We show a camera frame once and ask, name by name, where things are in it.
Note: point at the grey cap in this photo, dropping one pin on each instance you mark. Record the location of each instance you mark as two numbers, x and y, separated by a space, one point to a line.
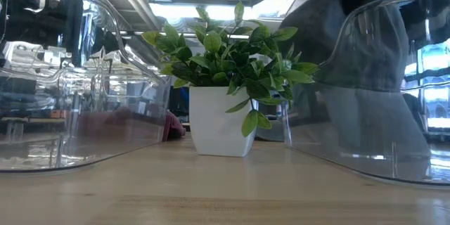
316 42

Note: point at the green artificial plant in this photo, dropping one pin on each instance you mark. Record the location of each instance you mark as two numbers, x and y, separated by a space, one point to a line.
225 63

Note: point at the clear plastic bin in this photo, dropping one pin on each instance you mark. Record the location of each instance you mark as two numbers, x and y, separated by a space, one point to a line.
386 154
52 77

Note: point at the white square plant pot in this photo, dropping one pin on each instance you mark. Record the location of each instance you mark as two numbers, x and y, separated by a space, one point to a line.
214 123

